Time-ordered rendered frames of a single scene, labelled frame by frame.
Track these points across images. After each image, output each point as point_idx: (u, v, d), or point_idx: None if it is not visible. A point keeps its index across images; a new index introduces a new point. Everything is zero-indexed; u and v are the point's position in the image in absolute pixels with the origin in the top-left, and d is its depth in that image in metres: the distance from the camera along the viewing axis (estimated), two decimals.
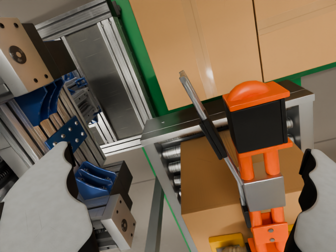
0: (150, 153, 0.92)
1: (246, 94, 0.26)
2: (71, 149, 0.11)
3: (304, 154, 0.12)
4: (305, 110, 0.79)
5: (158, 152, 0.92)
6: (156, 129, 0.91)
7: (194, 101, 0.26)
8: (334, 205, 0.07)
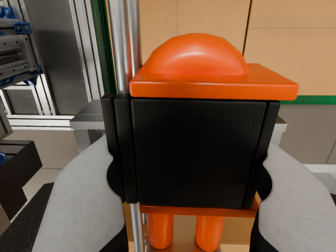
0: (80, 140, 0.71)
1: (187, 64, 0.10)
2: None
3: None
4: (272, 140, 0.68)
5: (91, 142, 0.72)
6: (96, 113, 0.71)
7: (114, 22, 0.08)
8: (286, 190, 0.08)
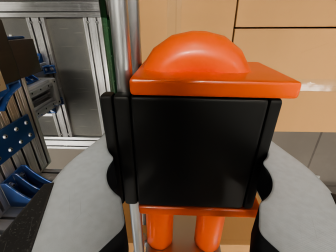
0: None
1: (188, 62, 0.10)
2: None
3: None
4: None
5: None
6: None
7: (114, 19, 0.08)
8: (287, 189, 0.08)
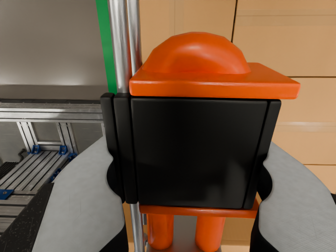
0: None
1: (187, 63, 0.10)
2: None
3: None
4: None
5: None
6: None
7: (114, 20, 0.08)
8: (287, 190, 0.08)
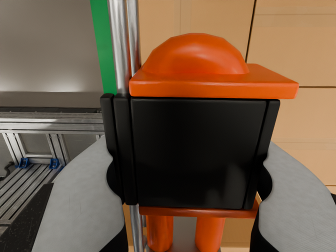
0: None
1: (187, 64, 0.10)
2: None
3: None
4: None
5: None
6: None
7: (114, 21, 0.08)
8: (287, 190, 0.08)
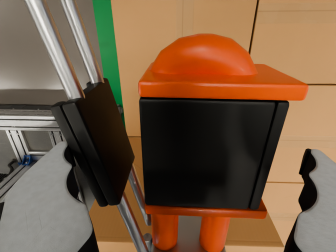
0: None
1: (195, 65, 0.10)
2: None
3: (304, 154, 0.12)
4: None
5: None
6: None
7: (41, 33, 0.09)
8: (334, 205, 0.07)
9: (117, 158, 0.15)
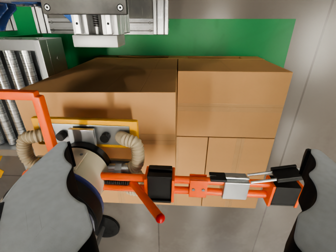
0: (25, 43, 0.99)
1: None
2: (71, 149, 0.11)
3: (304, 154, 0.12)
4: None
5: (25, 50, 1.02)
6: (50, 53, 1.06)
7: None
8: (334, 205, 0.07)
9: (276, 171, 0.56)
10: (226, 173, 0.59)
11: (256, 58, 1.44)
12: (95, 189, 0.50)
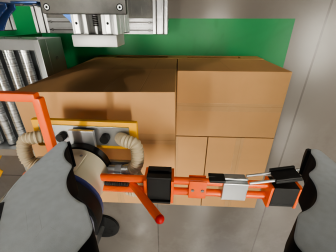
0: (24, 43, 0.99)
1: None
2: (71, 149, 0.11)
3: (304, 154, 0.12)
4: None
5: (25, 49, 1.01)
6: (49, 53, 1.06)
7: None
8: (334, 205, 0.07)
9: (275, 172, 0.57)
10: (225, 174, 0.59)
11: (255, 57, 1.44)
12: (95, 190, 0.50)
